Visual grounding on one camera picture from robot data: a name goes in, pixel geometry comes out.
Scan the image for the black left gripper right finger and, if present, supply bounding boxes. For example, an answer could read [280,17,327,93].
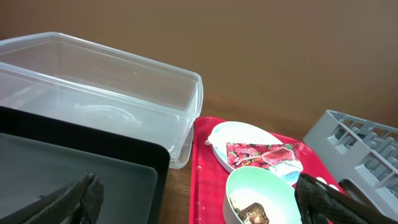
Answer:
[295,174,397,224]

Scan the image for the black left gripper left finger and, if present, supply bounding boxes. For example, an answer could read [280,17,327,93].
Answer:
[1,174,104,224]

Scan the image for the brown food scraps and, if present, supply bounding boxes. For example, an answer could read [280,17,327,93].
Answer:
[230,199,270,224]

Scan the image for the green bowl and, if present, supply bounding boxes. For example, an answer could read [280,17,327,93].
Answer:
[223,166,302,224]

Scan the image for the red strawberry snack wrapper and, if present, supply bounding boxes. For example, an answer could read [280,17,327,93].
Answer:
[226,142,303,170]

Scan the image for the white napkin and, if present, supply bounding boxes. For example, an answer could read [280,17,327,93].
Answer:
[205,131,225,146]

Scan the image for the black waste tray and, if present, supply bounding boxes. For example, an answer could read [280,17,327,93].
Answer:
[1,107,170,223]

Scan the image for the grey dishwasher rack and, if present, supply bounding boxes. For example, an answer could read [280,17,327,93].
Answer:
[303,110,397,220]

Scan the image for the clear plastic waste bin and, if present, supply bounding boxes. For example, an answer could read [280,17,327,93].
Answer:
[1,32,203,169]

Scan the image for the pink plastic fork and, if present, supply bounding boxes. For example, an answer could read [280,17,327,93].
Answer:
[329,184,340,191]

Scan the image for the white plastic spoon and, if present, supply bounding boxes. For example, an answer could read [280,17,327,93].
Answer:
[316,177,327,185]

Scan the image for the light blue plate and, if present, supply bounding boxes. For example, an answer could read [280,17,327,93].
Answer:
[210,121,303,185]

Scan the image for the red serving tray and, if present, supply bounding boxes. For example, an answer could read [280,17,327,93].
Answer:
[189,116,343,224]

